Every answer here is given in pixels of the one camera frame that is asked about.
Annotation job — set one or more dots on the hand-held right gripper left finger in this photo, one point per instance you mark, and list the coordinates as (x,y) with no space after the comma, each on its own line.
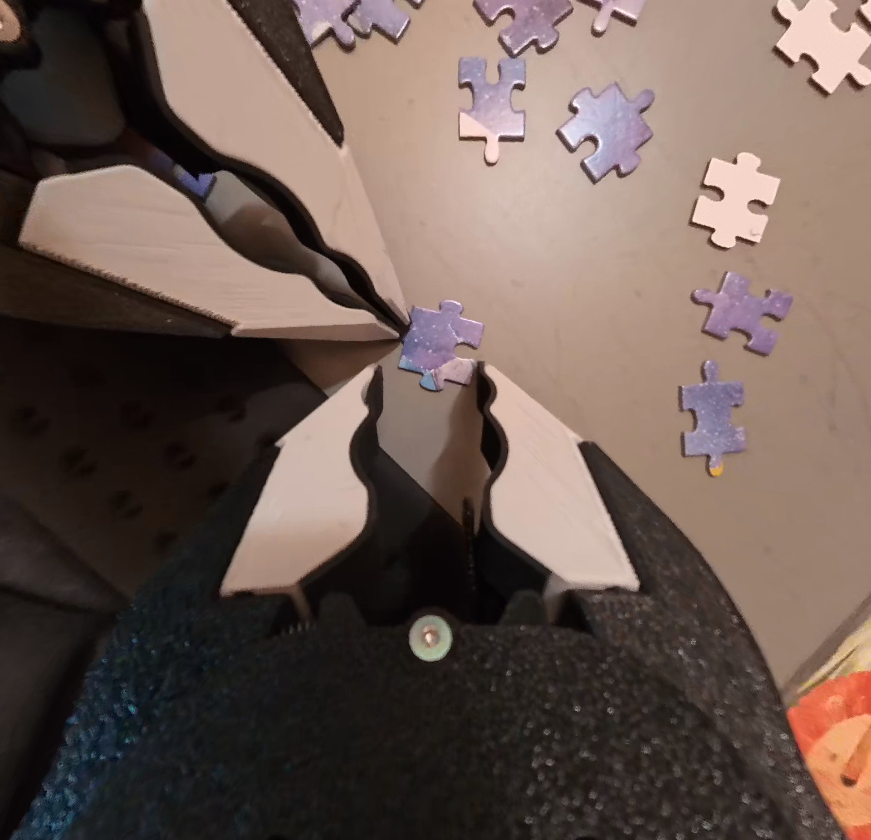
(299,513)

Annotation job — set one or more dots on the blue starry jigsaw piece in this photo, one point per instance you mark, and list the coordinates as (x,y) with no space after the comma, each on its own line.
(439,340)

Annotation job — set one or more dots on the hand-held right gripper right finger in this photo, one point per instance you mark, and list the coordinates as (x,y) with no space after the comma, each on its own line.
(551,513)

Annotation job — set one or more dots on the blue puzzle pieces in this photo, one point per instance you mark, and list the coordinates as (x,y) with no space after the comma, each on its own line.
(605,129)

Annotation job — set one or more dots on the scattered white puzzle pieces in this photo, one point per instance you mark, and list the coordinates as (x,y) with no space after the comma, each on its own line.
(735,200)

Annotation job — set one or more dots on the puzzle box lid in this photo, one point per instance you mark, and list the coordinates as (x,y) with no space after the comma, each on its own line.
(837,751)

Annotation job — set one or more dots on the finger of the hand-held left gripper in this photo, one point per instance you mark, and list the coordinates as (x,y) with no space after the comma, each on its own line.
(136,234)
(258,91)

